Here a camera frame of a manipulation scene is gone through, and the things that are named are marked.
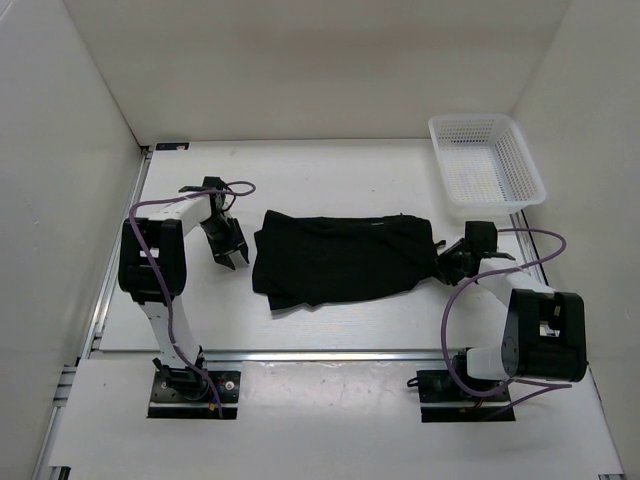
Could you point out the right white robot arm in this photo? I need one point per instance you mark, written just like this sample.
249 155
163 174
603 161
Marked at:
544 334

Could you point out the aluminium left rail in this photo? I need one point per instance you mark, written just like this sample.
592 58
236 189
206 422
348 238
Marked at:
93 329

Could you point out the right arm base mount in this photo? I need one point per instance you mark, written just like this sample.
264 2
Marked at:
442 401

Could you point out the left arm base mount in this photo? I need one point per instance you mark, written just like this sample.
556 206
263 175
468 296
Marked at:
184 394

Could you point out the aluminium right rail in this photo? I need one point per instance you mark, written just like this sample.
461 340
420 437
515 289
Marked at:
527 245

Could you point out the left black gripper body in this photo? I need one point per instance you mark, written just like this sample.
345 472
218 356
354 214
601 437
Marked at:
218 229

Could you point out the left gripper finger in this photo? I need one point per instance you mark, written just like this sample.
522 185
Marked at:
222 255
238 242

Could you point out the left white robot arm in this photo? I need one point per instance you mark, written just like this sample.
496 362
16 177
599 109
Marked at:
153 263

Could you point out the aluminium front rail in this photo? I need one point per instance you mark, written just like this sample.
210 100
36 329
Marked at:
271 356

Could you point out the black shorts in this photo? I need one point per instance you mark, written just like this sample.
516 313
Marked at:
322 260

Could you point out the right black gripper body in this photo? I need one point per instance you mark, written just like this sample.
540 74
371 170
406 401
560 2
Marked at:
450 264

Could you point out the aluminium rail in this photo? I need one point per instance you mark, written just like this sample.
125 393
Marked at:
93 329
271 356
527 245

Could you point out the white plastic mesh basket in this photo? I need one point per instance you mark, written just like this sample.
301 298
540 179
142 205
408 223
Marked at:
485 165

